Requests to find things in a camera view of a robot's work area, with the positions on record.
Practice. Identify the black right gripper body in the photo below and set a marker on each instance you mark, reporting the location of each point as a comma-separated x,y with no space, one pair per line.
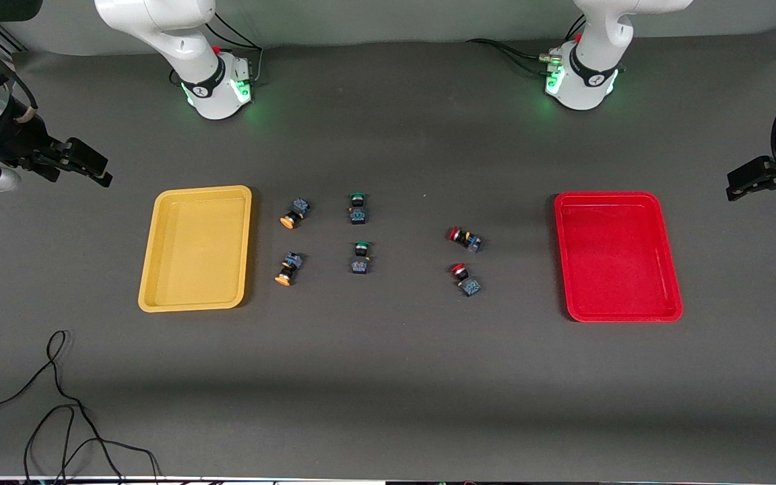
24,143

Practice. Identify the yellow push button switch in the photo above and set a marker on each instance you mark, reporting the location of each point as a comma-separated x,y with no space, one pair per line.
289,267
296,212

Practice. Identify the red push button switch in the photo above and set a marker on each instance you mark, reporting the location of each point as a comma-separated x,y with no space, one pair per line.
467,281
465,239

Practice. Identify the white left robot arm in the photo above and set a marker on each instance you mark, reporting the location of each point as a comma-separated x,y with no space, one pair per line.
587,84

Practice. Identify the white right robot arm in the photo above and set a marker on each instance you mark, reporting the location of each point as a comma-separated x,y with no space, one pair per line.
207,86

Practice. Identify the yellow plastic tray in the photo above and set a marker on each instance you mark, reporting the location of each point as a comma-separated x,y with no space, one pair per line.
199,249

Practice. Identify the red plastic tray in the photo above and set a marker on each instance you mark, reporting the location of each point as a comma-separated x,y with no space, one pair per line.
617,256

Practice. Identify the dark grey table mat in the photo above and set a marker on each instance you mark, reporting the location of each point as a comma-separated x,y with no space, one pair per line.
388,377

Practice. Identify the green push button switch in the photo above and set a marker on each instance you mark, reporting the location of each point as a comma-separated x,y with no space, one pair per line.
360,259
358,209

